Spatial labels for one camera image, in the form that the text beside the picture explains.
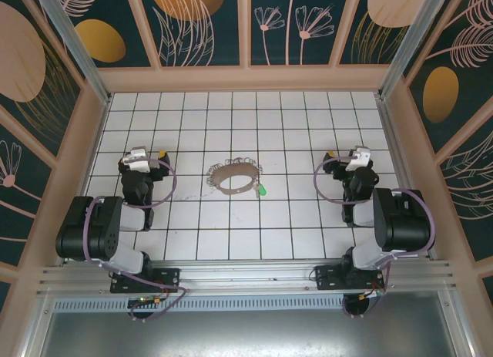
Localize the side panel with large pale disc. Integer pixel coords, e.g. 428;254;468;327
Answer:
0;0;86;160

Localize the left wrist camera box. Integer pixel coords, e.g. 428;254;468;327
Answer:
122;146;159;172

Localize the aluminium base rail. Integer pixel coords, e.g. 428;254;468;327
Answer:
36;258;459;297

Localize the side panel with feather leaf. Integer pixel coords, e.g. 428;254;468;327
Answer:
434;127;493;264

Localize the small circuit board with wires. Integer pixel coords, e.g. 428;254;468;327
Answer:
128;296;165;308

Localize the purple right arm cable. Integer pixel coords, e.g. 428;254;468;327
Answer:
314;154;436;319

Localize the wall panel with flower outlines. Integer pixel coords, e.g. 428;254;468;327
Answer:
249;0;337;68

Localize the wall panel with pale disc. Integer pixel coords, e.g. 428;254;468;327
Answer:
337;0;436;66

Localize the grey slotted cable duct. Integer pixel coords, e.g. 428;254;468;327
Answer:
52;297;371;312

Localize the grey metal sheet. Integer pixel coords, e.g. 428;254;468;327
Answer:
22;309;475;357

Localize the wall panel with yellow oval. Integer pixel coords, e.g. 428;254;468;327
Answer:
48;0;156;69

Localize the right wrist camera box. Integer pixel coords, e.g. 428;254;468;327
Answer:
344;145;374;173

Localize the aluminium frame post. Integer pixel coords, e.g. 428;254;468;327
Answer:
30;0;112;106
377;0;451;99

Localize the wall panel with leaf outlines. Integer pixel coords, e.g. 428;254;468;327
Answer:
137;0;247;68

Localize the orange connector with wires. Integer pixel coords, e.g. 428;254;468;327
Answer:
356;287;386;301

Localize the aluminium side rail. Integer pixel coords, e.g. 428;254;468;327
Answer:
375;94;438;260

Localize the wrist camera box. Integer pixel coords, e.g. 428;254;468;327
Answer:
344;145;374;173
122;146;159;172

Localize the side panel with amber oval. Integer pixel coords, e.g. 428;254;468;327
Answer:
402;0;493;156

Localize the side panel with single flower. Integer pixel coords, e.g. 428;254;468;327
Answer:
0;112;55;268

